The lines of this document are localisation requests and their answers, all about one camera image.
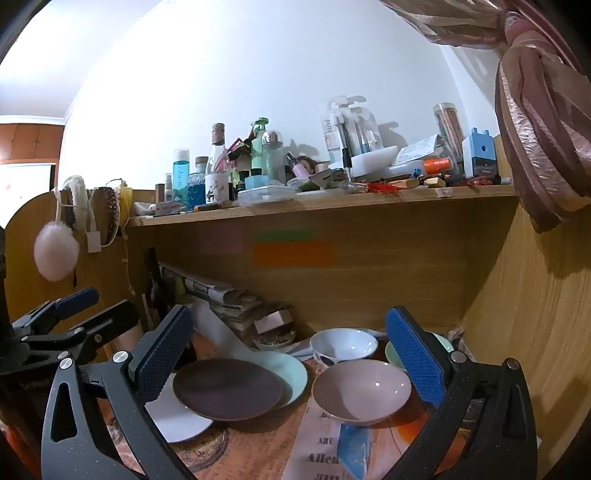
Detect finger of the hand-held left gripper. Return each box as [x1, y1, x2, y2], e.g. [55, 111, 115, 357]
[21, 300, 140, 365]
[11, 287, 100, 336]

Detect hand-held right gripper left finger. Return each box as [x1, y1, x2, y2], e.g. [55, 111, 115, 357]
[41, 304, 199, 480]

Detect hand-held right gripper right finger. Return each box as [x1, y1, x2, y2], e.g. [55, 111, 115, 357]
[385, 305, 539, 480]

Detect mint green bowl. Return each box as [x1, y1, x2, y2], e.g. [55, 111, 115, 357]
[385, 332, 455, 372]

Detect pink bowl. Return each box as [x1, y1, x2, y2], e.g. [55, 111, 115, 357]
[311, 359, 413, 426]

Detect white plate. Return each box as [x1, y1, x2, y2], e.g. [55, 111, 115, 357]
[144, 373, 215, 444]

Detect brown plate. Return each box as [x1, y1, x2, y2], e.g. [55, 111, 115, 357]
[172, 359, 283, 422]

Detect white bowl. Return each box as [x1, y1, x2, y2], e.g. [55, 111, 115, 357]
[309, 328, 379, 367]

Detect mint green plate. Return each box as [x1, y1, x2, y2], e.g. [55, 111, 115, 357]
[233, 351, 308, 411]

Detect white fluffy pompom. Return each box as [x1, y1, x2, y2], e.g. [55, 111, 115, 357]
[33, 222, 80, 282]

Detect dark wine bottle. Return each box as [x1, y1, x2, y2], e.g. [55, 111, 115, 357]
[143, 247, 174, 330]

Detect stack of newspapers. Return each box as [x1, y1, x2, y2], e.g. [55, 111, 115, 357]
[159, 262, 296, 344]

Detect patterned headband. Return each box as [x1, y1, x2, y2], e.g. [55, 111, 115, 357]
[99, 186, 121, 245]

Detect white fluffy headband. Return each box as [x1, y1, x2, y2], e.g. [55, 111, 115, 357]
[60, 175, 90, 232]

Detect yellow headband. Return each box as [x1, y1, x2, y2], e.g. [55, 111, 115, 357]
[117, 181, 134, 227]

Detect small dish of trinkets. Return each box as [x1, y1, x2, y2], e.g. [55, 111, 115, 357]
[253, 329, 297, 352]

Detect small pale cardboard box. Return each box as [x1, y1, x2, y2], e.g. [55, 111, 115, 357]
[253, 310, 295, 335]

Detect newspaper print table mat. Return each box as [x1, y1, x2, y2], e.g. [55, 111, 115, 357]
[279, 355, 474, 480]

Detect pink sticky note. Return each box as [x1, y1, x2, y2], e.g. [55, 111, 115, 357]
[201, 226, 244, 254]

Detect blue liquid bottle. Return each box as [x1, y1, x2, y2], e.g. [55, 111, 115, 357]
[173, 148, 191, 206]

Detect orange sticky note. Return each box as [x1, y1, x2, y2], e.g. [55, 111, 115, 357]
[254, 240, 334, 268]

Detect blue liquid glass jar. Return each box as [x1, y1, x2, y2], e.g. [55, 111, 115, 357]
[187, 157, 209, 206]

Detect wooden cabinet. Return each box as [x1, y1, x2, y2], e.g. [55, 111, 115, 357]
[0, 122, 64, 163]

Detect green sticky note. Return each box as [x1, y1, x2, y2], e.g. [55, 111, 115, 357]
[256, 229, 314, 242]

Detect clear glass bottle with cork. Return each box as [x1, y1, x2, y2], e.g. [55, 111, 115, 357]
[204, 123, 232, 204]

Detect clear plastic storage box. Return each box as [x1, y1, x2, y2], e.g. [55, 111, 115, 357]
[237, 185, 298, 206]

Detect white bottle with orange cap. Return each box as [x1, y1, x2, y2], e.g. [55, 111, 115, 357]
[388, 157, 455, 178]

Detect white box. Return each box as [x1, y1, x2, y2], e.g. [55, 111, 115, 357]
[351, 145, 400, 178]

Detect white paper package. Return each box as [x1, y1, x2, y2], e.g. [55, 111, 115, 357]
[394, 134, 446, 164]

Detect blue pencil sharpener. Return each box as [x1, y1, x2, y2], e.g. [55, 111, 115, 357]
[462, 128, 502, 181]

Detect clear bottle with silver cap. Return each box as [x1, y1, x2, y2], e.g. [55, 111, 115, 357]
[261, 130, 287, 185]

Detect green pump bottle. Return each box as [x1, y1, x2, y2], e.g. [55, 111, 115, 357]
[250, 117, 271, 174]

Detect tall clear jar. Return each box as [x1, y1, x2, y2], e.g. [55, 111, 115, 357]
[433, 103, 465, 162]

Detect clear blister pack of pens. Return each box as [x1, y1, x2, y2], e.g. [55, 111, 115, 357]
[321, 96, 352, 167]
[348, 105, 385, 155]

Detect brown curtain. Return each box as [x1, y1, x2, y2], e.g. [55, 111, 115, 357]
[379, 0, 591, 234]

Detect white charger with cable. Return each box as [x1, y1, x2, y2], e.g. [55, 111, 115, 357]
[85, 182, 127, 254]

